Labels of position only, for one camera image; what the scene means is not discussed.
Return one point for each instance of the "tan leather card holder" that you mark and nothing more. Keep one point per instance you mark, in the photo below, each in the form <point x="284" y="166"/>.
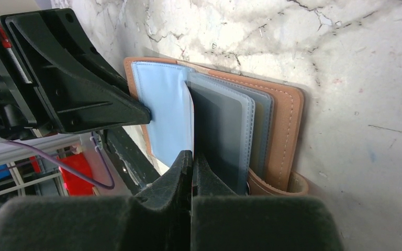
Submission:
<point x="277" y="177"/>

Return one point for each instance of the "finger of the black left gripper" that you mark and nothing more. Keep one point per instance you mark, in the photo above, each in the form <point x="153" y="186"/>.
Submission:
<point x="75" y="86"/>

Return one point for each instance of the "dark grey credit card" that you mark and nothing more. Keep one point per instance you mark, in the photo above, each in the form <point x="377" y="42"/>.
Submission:
<point x="223" y="130"/>

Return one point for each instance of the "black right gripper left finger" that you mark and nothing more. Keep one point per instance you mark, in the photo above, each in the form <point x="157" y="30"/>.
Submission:
<point x="157" y="218"/>

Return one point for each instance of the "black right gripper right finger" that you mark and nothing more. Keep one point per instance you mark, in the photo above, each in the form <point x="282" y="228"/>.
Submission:
<point x="223" y="220"/>

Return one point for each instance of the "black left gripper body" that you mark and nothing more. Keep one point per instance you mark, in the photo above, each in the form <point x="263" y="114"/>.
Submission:
<point x="0" y="100"/>

